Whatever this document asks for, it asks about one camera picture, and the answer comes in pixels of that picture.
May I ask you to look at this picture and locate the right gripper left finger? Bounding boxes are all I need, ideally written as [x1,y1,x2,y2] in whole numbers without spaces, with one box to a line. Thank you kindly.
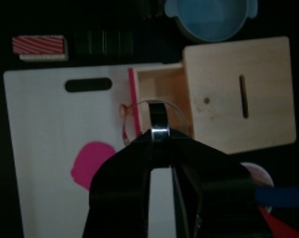
[81,128,173,238]

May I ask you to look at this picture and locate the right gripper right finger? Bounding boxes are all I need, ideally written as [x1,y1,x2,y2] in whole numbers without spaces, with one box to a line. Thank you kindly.
[169,128,275,238]

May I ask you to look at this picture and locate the pink play dough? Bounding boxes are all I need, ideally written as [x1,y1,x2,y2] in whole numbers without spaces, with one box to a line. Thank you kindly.
[68,140,118,192]

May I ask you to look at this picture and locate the red-fronted wooden drawer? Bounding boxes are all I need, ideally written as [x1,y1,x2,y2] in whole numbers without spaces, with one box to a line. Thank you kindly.
[118,61,194,147]

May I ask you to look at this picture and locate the light blue bowl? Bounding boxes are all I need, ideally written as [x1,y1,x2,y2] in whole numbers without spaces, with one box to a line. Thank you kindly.
[162,0,258,44]

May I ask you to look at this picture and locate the red plastic cup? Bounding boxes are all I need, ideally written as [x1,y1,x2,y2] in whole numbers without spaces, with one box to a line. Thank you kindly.
[238,161,275,216]

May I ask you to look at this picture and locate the blue plastic utensil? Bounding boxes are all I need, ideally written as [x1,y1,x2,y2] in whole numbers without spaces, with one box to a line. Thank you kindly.
[253,184,299,209]

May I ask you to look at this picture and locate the white cutting board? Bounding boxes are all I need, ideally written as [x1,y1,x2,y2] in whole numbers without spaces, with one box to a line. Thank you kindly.
[2,62,190,238]

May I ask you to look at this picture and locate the wooden box with slot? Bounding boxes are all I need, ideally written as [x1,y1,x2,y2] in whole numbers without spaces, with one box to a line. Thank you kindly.
[181,35,299,155]

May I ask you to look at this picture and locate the red white striped block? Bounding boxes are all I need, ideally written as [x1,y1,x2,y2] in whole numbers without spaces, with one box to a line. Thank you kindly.
[10,34,68,62]

